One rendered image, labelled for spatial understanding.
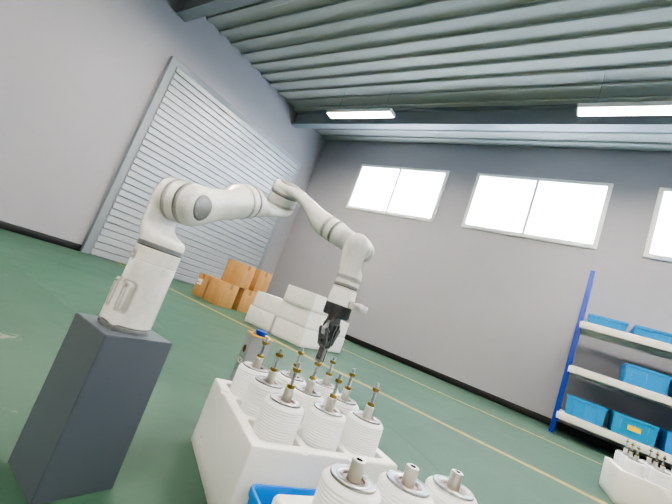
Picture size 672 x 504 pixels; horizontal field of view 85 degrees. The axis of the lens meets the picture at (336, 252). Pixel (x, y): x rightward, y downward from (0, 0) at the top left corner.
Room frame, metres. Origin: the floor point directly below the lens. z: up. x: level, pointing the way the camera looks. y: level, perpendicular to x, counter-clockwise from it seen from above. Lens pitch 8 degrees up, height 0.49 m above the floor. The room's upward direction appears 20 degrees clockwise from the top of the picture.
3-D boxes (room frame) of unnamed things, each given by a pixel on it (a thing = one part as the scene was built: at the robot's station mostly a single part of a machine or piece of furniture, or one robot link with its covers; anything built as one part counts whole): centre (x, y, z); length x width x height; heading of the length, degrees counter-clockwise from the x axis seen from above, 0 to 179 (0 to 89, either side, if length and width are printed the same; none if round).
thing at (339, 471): (0.60, -0.14, 0.25); 0.08 x 0.08 x 0.01
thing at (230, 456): (1.03, -0.06, 0.09); 0.39 x 0.39 x 0.18; 27
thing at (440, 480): (0.72, -0.35, 0.25); 0.08 x 0.08 x 0.01
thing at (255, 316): (4.22, 0.42, 0.09); 0.39 x 0.39 x 0.18; 55
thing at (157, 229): (0.79, 0.35, 0.54); 0.09 x 0.09 x 0.17; 72
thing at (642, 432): (4.07, -3.66, 0.36); 0.50 x 0.38 x 0.21; 145
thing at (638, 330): (4.06, -3.67, 1.37); 0.50 x 0.38 x 0.11; 144
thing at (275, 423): (0.87, -0.01, 0.16); 0.10 x 0.10 x 0.18
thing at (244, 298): (5.06, 1.00, 0.15); 0.30 x 0.24 x 0.30; 55
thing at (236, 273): (4.91, 1.10, 0.45); 0.30 x 0.24 x 0.30; 56
